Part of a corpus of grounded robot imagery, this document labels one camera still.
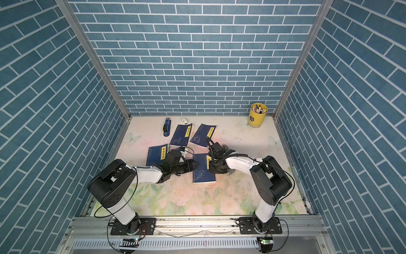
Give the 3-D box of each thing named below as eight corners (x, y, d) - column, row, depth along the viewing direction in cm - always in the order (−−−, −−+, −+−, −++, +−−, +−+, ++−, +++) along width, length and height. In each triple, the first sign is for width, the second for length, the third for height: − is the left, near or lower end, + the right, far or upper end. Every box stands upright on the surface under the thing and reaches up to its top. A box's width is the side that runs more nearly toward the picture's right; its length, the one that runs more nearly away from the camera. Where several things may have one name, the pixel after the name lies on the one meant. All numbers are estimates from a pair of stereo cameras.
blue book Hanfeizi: (171, 144, 106) (170, 142, 104) (177, 124, 117) (177, 122, 116) (187, 146, 105) (186, 144, 103) (192, 126, 117) (191, 124, 115)
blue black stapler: (162, 136, 110) (161, 132, 107) (166, 120, 120) (165, 116, 117) (169, 136, 110) (167, 132, 107) (172, 120, 120) (171, 116, 117)
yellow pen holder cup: (248, 128, 117) (252, 114, 105) (245, 117, 124) (249, 102, 113) (264, 128, 117) (270, 114, 105) (260, 117, 124) (266, 102, 113)
